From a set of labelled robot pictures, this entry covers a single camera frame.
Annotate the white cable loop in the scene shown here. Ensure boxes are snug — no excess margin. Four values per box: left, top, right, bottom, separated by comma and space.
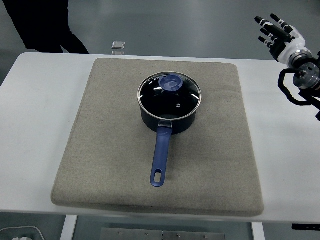
0, 225, 44, 240

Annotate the dark pot with blue handle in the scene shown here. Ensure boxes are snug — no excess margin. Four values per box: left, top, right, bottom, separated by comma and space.
138, 98, 200, 188

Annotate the grey metal plate with screws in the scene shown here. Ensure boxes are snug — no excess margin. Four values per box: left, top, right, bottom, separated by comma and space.
99, 227, 226, 240

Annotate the beige fabric mat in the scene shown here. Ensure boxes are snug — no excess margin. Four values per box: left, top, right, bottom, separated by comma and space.
50, 57, 265, 216

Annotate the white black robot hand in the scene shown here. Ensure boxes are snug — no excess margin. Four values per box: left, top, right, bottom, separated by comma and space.
254, 13, 307, 64

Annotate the glass pot lid blue knob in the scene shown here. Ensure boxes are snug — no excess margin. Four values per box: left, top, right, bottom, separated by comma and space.
136, 71, 202, 122

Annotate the black flat bar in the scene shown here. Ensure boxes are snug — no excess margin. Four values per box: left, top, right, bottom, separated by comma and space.
291, 223, 320, 231

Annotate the person in dark trousers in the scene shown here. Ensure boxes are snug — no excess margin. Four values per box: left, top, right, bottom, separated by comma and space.
4, 0, 90, 55

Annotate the white table leg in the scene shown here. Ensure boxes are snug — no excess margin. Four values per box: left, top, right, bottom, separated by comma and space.
60, 214, 79, 240
251, 221, 266, 240

